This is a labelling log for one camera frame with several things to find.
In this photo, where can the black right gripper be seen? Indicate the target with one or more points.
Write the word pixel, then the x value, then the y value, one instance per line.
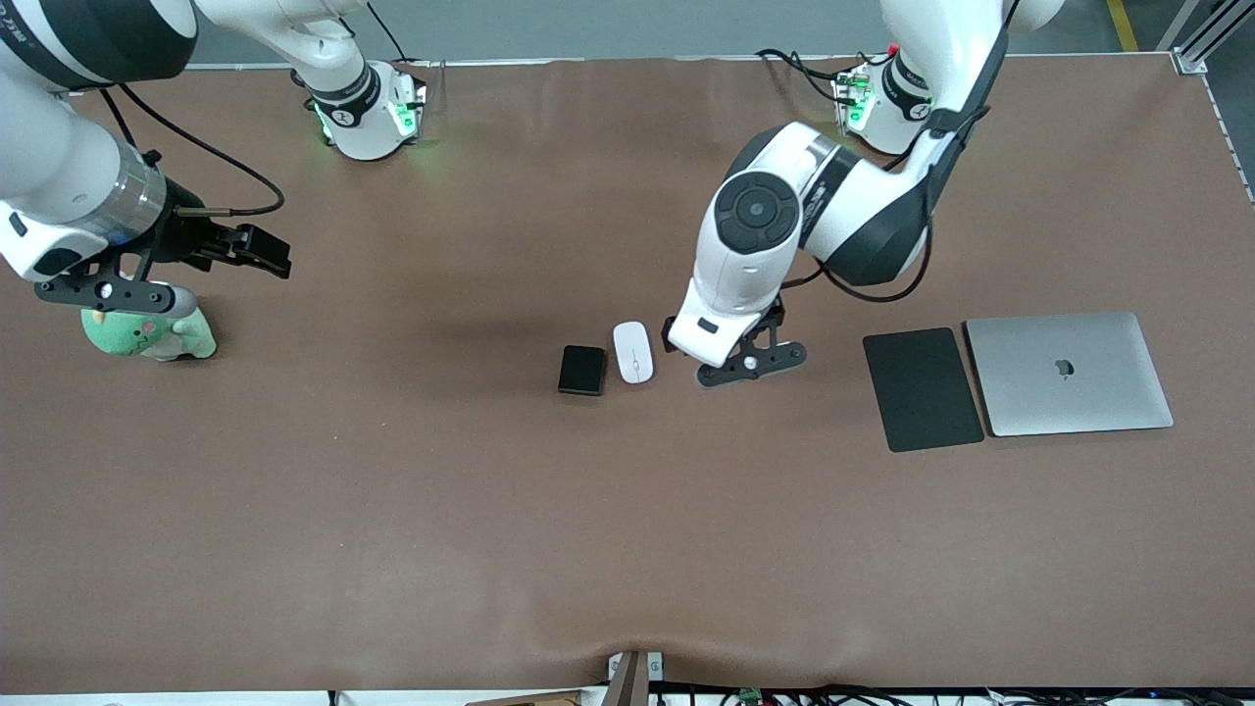
pixel 182 238

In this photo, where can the white computer mouse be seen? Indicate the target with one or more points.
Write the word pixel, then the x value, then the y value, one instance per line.
pixel 633 353

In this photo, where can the black phone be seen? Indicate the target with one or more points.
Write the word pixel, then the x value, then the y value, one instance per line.
pixel 582 371

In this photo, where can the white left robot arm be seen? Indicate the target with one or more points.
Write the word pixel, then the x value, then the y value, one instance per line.
pixel 755 255

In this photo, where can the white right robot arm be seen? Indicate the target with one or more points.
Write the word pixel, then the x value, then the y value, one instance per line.
pixel 59 167

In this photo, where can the black mouse pad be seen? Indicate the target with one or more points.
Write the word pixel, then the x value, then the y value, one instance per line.
pixel 922 392

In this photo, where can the green dinosaur plush toy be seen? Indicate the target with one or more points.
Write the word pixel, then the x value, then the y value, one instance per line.
pixel 137 338

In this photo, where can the brown table cover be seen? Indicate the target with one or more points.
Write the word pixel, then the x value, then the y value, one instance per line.
pixel 627 539

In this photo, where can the silver laptop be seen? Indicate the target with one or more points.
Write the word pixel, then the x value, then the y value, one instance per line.
pixel 1069 402

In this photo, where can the small green circuit board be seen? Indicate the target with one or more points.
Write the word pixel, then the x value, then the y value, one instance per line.
pixel 750 697

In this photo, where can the metal table edge bracket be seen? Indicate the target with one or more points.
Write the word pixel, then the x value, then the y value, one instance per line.
pixel 627 681

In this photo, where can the aluminium frame post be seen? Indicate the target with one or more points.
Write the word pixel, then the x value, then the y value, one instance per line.
pixel 1188 61

